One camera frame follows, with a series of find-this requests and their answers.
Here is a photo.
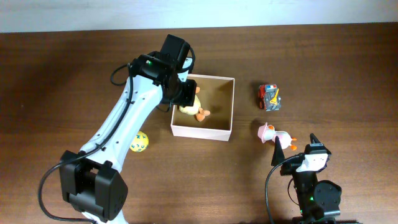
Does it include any yellow plush duck blue scarf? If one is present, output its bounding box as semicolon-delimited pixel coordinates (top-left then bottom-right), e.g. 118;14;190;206
178;86;211;122

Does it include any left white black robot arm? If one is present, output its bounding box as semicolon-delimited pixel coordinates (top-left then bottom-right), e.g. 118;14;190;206
59;34;197;223

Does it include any white duck toy pink hat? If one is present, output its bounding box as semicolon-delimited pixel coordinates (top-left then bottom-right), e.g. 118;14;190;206
257;123;297;151

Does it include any pink cardboard box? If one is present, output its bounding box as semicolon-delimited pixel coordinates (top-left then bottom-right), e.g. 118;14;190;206
170;74;235;141

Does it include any red grey toy truck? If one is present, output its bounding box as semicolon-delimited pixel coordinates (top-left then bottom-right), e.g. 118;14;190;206
257;84;281;111

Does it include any yellow ball with letters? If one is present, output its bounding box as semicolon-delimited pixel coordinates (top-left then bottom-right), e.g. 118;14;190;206
129;131;149;152

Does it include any right black cable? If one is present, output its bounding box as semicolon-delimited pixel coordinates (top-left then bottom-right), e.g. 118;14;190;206
264;154;304;224

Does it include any black cable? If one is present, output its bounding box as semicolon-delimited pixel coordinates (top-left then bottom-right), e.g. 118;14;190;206
37;63;134;224
264;154;304;224

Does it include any left black cable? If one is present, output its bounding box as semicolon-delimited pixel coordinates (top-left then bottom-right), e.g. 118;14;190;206
37;63;134;224

